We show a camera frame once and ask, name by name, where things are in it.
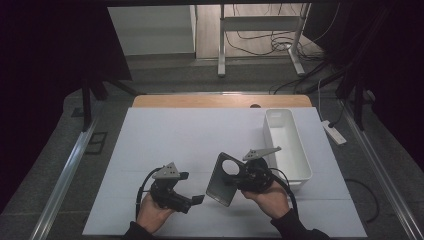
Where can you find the white desk frame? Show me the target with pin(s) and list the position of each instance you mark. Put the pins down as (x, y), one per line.
(260, 23)

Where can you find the white plastic storage bin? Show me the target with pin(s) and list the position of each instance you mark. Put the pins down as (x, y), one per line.
(290, 133)

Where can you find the wooden table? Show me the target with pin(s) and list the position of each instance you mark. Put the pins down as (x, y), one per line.
(200, 100)

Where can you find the white cabinet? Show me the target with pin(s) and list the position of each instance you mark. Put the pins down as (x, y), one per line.
(153, 30)

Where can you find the white power strip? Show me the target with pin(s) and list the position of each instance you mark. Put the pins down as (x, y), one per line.
(334, 133)

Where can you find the black metal stand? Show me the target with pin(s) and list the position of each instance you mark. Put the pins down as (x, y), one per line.
(86, 103)
(358, 100)

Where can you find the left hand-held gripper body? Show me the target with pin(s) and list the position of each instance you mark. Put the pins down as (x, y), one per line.
(168, 195)

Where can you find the person's right hand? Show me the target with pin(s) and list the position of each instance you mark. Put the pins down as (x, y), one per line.
(270, 201)

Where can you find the aluminium rail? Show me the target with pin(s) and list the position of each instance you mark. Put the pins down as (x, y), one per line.
(63, 180)
(376, 166)

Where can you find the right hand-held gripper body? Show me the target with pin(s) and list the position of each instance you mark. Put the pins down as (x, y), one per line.
(256, 176)

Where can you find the black floor socket plate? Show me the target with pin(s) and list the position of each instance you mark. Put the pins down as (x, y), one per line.
(96, 143)

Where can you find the person's left hand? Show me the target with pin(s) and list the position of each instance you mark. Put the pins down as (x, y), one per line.
(151, 213)

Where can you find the white table mat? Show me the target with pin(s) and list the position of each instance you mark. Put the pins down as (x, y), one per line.
(160, 140)

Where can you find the dark curtain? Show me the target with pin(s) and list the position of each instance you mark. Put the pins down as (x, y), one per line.
(386, 66)
(50, 66)

